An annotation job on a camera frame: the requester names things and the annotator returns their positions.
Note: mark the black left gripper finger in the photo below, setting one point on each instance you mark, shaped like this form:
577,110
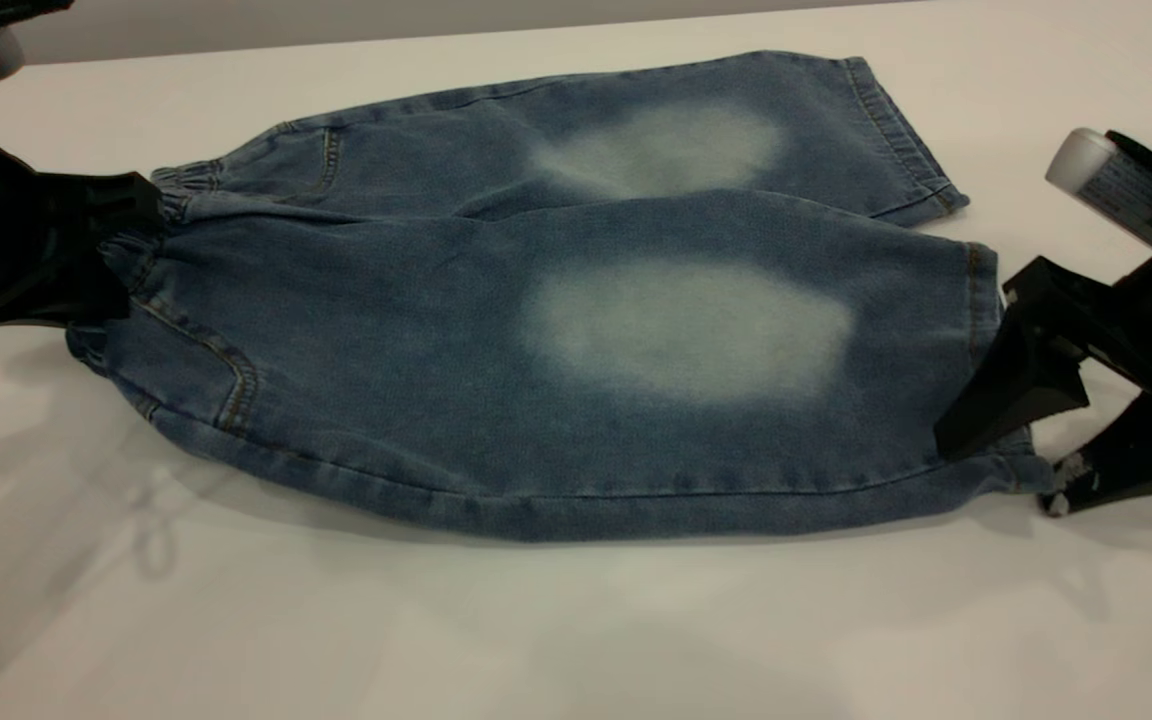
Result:
66,290
96,205

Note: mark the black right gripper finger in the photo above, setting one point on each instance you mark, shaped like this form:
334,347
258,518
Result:
1016,390
1136,460

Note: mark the blue denim kids pants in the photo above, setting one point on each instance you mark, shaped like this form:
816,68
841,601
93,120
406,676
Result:
436,350

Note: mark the white labelled cylinder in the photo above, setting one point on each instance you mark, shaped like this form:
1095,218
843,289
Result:
1106,180

